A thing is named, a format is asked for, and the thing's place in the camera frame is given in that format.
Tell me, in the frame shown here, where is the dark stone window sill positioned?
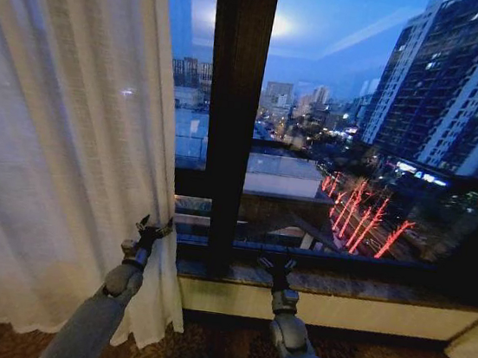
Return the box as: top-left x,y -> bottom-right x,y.
173,251 -> 478,316

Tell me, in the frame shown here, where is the dark window frame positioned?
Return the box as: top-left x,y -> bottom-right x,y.
161,0 -> 478,306

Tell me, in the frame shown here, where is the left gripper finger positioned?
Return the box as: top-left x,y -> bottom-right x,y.
135,212 -> 152,233
153,215 -> 176,239

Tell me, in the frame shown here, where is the tall apartment building outside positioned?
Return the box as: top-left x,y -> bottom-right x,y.
355,0 -> 478,179

